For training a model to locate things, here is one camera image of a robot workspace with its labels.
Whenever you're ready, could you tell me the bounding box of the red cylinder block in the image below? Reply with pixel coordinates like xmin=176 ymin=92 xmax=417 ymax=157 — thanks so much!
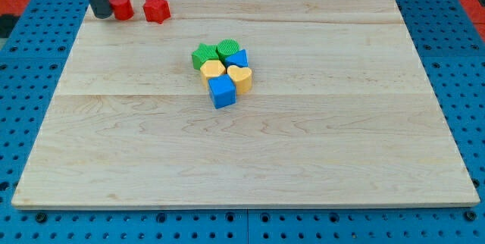
xmin=109 ymin=0 xmax=134 ymax=20

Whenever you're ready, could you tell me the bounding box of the red star block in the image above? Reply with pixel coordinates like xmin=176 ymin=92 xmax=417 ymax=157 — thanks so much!
xmin=142 ymin=0 xmax=171 ymax=24

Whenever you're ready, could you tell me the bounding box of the green star block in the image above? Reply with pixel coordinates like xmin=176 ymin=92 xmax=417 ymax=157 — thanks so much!
xmin=191 ymin=43 xmax=219 ymax=70

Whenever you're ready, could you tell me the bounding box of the yellow hexagon block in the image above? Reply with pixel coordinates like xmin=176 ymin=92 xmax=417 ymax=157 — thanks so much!
xmin=199 ymin=60 xmax=227 ymax=89

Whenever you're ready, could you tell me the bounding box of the green cylinder block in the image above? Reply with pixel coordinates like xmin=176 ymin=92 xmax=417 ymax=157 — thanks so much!
xmin=216 ymin=39 xmax=239 ymax=61

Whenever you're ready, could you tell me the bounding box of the blue triangle block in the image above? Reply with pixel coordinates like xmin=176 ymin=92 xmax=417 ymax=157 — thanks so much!
xmin=224 ymin=49 xmax=249 ymax=67

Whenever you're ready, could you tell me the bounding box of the blue cube block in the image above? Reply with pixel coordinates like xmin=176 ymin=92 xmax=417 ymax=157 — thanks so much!
xmin=208 ymin=74 xmax=236 ymax=109

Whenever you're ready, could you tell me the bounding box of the yellow heart block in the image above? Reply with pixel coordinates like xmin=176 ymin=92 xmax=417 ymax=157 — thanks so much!
xmin=227 ymin=65 xmax=252 ymax=95

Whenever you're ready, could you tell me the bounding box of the light wooden board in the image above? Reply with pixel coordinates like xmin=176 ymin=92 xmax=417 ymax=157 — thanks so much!
xmin=11 ymin=0 xmax=481 ymax=211

